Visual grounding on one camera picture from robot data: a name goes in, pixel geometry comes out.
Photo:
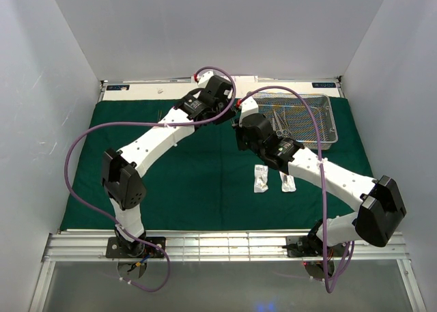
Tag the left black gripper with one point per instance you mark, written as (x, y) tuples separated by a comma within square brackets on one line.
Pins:
[(224, 117)]

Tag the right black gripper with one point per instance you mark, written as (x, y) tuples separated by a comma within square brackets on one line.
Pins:
[(238, 131)]

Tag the plastic packet printed label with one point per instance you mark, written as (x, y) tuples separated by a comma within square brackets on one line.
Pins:
[(261, 179)]

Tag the metal mesh instrument tray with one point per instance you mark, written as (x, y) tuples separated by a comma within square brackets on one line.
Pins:
[(309, 119)]

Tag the plastic packet black yellow part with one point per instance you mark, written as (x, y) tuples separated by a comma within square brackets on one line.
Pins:
[(287, 183)]

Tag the green surgical cloth wrap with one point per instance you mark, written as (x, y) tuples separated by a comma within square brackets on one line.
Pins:
[(203, 184)]

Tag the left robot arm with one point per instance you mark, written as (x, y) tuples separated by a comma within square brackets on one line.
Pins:
[(122, 170)]

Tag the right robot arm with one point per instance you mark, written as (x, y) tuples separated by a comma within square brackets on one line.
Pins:
[(377, 205)]

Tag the steel surgical scissors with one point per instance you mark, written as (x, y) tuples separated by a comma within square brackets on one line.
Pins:
[(286, 132)]

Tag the white paper sheet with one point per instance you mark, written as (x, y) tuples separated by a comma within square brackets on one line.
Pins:
[(245, 79)]

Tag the right blue label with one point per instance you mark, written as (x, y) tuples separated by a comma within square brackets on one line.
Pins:
[(323, 85)]

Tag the blue label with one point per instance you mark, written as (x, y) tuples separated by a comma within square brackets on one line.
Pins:
[(117, 87), (323, 85)]

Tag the left blue label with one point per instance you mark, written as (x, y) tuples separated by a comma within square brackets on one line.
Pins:
[(117, 87)]

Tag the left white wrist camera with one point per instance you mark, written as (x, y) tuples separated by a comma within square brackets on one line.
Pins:
[(202, 79)]

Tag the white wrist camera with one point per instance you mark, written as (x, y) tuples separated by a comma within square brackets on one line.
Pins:
[(202, 79), (246, 108)]

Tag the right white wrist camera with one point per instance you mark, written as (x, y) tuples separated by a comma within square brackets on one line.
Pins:
[(246, 108)]

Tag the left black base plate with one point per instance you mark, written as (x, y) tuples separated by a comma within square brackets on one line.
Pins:
[(119, 248)]

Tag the aluminium front rail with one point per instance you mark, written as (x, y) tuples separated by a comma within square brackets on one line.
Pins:
[(198, 246)]

